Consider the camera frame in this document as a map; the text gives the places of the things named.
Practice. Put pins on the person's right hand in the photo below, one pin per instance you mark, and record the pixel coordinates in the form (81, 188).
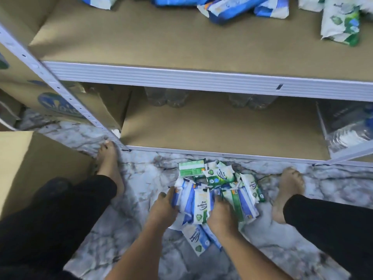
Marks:
(222, 219)

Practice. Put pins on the person's left hand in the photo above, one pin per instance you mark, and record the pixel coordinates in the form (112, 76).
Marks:
(163, 210)

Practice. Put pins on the grey metal shelf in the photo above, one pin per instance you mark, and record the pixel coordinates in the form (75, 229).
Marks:
(175, 78)

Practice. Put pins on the person's left forearm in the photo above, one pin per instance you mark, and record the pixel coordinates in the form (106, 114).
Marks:
(137, 256)

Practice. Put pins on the person's right forearm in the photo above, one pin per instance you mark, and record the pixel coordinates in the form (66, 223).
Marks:
(250, 259)

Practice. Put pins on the person's left foot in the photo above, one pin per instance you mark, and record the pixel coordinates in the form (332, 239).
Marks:
(109, 166)

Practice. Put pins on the person's foot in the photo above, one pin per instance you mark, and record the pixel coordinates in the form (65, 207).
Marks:
(289, 186)
(109, 166)

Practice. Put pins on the person's right foot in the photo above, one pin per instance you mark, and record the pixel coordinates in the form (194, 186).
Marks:
(289, 186)

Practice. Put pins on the person's right leg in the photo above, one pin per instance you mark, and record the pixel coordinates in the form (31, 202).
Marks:
(338, 230)

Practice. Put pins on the cardboard box blue print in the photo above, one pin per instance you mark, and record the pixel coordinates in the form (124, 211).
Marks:
(105, 105)
(23, 14)

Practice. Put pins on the plain cardboard box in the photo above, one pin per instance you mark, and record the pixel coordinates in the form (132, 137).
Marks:
(35, 166)

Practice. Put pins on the water bottles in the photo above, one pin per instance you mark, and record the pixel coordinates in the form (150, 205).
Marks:
(349, 134)

